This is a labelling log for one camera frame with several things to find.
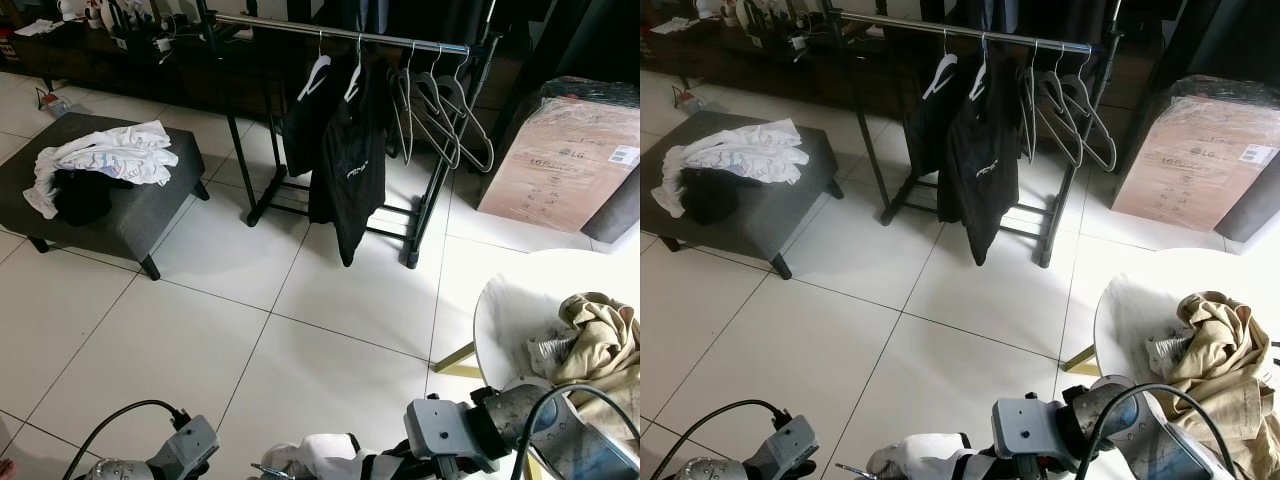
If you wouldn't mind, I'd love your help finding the beige t-shirt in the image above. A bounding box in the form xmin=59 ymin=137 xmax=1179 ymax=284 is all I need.
xmin=553 ymin=290 xmax=640 ymax=441
xmin=1163 ymin=290 xmax=1279 ymax=480

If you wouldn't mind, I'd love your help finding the white patterned packet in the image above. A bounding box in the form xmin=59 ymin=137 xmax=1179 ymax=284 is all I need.
xmin=525 ymin=333 xmax=581 ymax=371
xmin=1145 ymin=333 xmax=1198 ymax=371

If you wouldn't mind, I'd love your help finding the round white table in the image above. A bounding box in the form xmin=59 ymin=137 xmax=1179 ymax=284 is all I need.
xmin=1060 ymin=247 xmax=1280 ymax=480
xmin=433 ymin=248 xmax=640 ymax=480

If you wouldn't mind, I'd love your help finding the grey fabric ottoman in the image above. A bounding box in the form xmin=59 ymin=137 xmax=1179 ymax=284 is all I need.
xmin=640 ymin=125 xmax=846 ymax=281
xmin=0 ymin=112 xmax=211 ymax=281

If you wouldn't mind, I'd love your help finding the black shirt with chest logo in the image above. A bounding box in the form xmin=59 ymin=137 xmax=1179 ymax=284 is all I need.
xmin=935 ymin=35 xmax=1023 ymax=266
xmin=308 ymin=35 xmax=393 ymax=269

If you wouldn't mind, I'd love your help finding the crumpled black garment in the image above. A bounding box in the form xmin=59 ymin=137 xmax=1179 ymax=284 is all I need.
xmin=682 ymin=168 xmax=743 ymax=226
xmin=50 ymin=168 xmax=113 ymax=228

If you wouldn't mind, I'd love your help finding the white printed t-shirt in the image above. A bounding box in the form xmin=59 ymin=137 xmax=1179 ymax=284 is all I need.
xmin=22 ymin=120 xmax=181 ymax=221
xmin=650 ymin=118 xmax=811 ymax=219

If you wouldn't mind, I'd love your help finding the plastic wrapped cardboard box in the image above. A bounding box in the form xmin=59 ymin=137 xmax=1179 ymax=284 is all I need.
xmin=477 ymin=77 xmax=640 ymax=236
xmin=1112 ymin=75 xmax=1280 ymax=233

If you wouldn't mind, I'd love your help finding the dark wood tv console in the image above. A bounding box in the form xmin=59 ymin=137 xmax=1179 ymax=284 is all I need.
xmin=640 ymin=10 xmax=926 ymax=111
xmin=0 ymin=15 xmax=301 ymax=116

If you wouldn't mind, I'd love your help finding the black metal clothes rack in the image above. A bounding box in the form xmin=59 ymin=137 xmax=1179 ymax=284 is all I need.
xmin=822 ymin=0 xmax=1126 ymax=269
xmin=195 ymin=0 xmax=501 ymax=271

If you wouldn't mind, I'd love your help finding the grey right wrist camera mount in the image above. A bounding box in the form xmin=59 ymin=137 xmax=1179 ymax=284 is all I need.
xmin=990 ymin=393 xmax=1069 ymax=466
xmin=403 ymin=393 xmax=479 ymax=466

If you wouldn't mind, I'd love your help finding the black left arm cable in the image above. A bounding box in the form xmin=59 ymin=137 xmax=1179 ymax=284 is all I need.
xmin=60 ymin=398 xmax=193 ymax=480
xmin=650 ymin=398 xmax=791 ymax=480

